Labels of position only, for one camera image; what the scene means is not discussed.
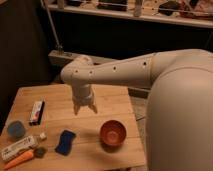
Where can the white shelf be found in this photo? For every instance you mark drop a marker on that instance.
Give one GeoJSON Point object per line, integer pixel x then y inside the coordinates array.
{"type": "Point", "coordinates": [194, 13]}

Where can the orange ceramic bowl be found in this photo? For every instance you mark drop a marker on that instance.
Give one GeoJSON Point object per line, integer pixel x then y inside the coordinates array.
{"type": "Point", "coordinates": [113, 133]}

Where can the metal pole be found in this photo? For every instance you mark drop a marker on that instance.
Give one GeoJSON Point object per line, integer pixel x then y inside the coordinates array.
{"type": "Point", "coordinates": [58, 45]}

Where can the black and white box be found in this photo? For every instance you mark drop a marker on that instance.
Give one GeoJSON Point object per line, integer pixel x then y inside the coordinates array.
{"type": "Point", "coordinates": [36, 113]}

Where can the small dark round lid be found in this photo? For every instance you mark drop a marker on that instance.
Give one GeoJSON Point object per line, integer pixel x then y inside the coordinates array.
{"type": "Point", "coordinates": [40, 152]}

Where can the white tube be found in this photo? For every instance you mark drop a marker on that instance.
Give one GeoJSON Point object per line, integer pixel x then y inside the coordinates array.
{"type": "Point", "coordinates": [13, 150]}

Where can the orange toy carrot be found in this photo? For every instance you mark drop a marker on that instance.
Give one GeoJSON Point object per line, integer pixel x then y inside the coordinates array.
{"type": "Point", "coordinates": [28, 155]}

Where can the blue sponge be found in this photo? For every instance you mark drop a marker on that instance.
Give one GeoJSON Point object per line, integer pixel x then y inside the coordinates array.
{"type": "Point", "coordinates": [65, 142]}

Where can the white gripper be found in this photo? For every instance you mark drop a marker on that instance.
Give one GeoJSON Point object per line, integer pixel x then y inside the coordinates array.
{"type": "Point", "coordinates": [83, 95]}

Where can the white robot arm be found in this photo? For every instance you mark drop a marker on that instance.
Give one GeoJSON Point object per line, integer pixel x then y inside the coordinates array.
{"type": "Point", "coordinates": [179, 125]}

